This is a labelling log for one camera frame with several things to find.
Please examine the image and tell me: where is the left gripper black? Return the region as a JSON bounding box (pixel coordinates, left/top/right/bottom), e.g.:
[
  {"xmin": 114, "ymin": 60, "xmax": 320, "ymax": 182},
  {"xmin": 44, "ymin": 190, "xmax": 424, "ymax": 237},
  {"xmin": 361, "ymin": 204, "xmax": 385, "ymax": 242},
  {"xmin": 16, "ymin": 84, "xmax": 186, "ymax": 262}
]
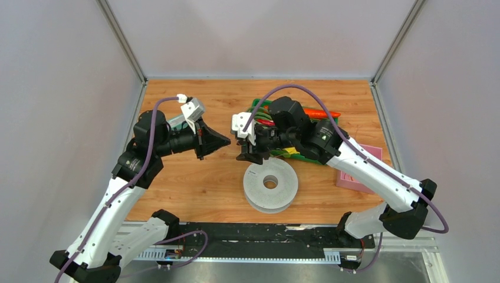
[{"xmin": 154, "ymin": 116, "xmax": 231, "ymax": 160}]

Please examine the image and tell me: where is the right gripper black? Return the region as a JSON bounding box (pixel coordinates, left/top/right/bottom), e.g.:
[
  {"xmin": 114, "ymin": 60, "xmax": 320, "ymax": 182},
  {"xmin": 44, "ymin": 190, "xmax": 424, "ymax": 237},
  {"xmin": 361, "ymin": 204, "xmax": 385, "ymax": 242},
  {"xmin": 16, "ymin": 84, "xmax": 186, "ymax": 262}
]
[{"xmin": 236, "ymin": 125, "xmax": 297, "ymax": 165}]

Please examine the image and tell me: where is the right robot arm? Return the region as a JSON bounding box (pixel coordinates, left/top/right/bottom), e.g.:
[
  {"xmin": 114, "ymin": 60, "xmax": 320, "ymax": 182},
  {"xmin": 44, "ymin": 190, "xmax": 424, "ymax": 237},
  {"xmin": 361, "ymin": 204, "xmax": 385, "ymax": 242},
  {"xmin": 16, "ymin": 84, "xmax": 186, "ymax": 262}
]
[{"xmin": 231, "ymin": 97, "xmax": 437, "ymax": 247}]

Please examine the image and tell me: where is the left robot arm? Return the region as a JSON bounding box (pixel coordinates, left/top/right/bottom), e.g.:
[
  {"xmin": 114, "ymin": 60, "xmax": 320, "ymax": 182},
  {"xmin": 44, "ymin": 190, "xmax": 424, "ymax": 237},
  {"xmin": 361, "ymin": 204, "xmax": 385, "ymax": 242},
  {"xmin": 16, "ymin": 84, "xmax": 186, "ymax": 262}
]
[{"xmin": 50, "ymin": 111, "xmax": 230, "ymax": 282}]

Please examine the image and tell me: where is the yellow napa cabbage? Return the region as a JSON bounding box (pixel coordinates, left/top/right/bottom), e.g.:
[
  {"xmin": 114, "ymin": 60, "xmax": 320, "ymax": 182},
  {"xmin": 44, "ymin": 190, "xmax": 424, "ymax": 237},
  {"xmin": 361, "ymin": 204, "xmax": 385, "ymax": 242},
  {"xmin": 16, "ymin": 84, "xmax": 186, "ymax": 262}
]
[{"xmin": 283, "ymin": 147, "xmax": 300, "ymax": 156}]

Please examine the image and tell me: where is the teal small box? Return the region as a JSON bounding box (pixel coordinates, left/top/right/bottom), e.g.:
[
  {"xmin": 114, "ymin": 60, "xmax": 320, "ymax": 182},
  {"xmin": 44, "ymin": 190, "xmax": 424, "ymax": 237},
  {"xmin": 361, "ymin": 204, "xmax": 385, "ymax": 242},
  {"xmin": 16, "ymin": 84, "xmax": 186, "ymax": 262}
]
[{"xmin": 167, "ymin": 114, "xmax": 185, "ymax": 130}]

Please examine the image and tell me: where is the green long beans bundle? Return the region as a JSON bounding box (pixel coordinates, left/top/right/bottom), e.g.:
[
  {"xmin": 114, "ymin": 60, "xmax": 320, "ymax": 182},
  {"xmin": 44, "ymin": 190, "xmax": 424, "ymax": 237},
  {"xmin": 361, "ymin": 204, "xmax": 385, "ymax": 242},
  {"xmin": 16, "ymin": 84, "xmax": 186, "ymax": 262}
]
[{"xmin": 254, "ymin": 107, "xmax": 275, "ymax": 126}]

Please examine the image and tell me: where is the grey filament spool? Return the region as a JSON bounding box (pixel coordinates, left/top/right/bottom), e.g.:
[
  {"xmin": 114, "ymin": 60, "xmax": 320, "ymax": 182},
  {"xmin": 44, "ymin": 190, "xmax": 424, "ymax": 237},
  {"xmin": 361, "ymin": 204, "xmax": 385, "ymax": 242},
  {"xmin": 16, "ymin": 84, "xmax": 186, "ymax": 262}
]
[{"xmin": 243, "ymin": 158, "xmax": 299, "ymax": 214}]

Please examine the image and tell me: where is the green plastic tray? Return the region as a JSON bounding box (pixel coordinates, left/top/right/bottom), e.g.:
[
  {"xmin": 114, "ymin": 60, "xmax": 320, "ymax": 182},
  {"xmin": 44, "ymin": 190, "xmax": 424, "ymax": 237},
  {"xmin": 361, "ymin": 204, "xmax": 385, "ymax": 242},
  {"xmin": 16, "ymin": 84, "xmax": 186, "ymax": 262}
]
[{"xmin": 249, "ymin": 98, "xmax": 339, "ymax": 166}]

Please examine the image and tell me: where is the orange carrot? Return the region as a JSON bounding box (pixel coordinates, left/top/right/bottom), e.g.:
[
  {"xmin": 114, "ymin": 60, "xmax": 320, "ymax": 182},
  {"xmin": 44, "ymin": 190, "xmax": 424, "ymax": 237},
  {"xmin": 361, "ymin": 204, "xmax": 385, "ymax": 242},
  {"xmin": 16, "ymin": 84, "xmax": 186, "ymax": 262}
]
[{"xmin": 304, "ymin": 108, "xmax": 341, "ymax": 119}]

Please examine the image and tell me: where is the pink plastic box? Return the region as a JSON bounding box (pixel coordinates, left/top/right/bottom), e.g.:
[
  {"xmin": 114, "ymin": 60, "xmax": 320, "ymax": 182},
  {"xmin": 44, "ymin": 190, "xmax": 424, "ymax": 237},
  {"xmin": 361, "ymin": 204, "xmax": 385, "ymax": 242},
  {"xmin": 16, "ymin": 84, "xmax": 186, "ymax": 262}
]
[{"xmin": 336, "ymin": 144, "xmax": 383, "ymax": 195}]

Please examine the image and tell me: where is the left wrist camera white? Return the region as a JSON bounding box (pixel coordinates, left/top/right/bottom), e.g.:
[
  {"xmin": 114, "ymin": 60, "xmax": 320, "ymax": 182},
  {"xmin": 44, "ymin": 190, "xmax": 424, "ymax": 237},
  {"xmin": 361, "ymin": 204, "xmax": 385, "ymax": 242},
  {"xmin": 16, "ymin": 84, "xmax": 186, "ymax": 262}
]
[{"xmin": 176, "ymin": 94, "xmax": 206, "ymax": 134}]

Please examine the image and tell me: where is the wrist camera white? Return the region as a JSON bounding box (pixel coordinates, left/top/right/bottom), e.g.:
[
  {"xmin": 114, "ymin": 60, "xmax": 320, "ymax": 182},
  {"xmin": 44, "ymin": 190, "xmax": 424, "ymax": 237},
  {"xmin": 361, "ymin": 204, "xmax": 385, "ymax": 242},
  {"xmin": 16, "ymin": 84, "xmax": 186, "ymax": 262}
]
[
  {"xmin": 176, "ymin": 94, "xmax": 206, "ymax": 134},
  {"xmin": 231, "ymin": 112, "xmax": 256, "ymax": 146}
]

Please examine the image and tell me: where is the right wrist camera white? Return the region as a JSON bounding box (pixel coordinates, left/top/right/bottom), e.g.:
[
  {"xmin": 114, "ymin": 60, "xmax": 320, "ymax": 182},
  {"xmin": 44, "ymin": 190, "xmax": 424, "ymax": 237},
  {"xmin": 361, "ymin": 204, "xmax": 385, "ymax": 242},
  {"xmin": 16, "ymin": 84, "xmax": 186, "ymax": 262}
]
[{"xmin": 231, "ymin": 112, "xmax": 256, "ymax": 146}]

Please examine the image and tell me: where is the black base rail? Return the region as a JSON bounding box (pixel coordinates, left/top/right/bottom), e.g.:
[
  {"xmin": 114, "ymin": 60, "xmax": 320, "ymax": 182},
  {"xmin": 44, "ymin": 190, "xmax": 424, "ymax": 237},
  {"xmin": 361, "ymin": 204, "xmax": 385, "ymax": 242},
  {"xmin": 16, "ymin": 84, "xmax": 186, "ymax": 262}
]
[{"xmin": 132, "ymin": 222, "xmax": 381, "ymax": 269}]

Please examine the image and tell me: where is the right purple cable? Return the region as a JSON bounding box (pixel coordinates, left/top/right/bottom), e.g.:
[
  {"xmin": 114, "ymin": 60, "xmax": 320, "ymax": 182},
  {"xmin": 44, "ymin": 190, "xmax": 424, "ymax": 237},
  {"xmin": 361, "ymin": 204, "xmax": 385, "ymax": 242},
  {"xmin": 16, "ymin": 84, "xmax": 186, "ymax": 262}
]
[{"xmin": 242, "ymin": 83, "xmax": 450, "ymax": 235}]

